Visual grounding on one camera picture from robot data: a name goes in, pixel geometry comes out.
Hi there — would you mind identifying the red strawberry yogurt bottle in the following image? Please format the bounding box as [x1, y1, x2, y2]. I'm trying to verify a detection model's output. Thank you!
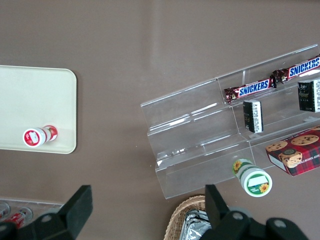
[22, 124, 59, 148]

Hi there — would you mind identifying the Snickers chocolate bar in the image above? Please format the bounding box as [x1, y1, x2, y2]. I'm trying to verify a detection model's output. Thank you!
[223, 77, 278, 104]
[271, 53, 320, 83]

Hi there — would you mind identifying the beige plastic tray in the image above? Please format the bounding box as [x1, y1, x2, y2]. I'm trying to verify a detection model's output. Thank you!
[0, 64, 77, 155]

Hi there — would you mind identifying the small black snack box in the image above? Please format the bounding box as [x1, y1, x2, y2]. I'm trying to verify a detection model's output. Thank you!
[242, 99, 264, 134]
[297, 79, 320, 113]

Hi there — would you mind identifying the red plaid cookie box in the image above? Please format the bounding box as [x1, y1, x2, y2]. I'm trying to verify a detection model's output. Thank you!
[265, 126, 320, 177]

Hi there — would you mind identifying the green sunflower yogurt bottle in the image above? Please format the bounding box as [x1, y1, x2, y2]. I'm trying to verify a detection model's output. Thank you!
[232, 157, 273, 198]

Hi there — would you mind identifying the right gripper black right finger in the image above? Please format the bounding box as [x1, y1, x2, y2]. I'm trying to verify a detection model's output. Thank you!
[203, 184, 253, 240]

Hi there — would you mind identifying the clear acrylic bottle holder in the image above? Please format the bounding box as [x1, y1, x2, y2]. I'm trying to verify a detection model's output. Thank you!
[0, 197, 66, 226]

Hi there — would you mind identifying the foil-wrapped sandwich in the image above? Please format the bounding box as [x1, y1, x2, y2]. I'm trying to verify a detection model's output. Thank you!
[180, 209, 213, 240]

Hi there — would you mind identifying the tan wicker basket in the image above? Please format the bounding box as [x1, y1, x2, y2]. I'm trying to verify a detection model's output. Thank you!
[166, 195, 208, 240]

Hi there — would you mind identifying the clear acrylic tiered display stand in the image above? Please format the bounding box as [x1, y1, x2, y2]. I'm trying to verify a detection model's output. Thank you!
[140, 43, 320, 200]

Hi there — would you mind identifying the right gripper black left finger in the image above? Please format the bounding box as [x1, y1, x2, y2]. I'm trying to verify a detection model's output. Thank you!
[24, 184, 94, 240]

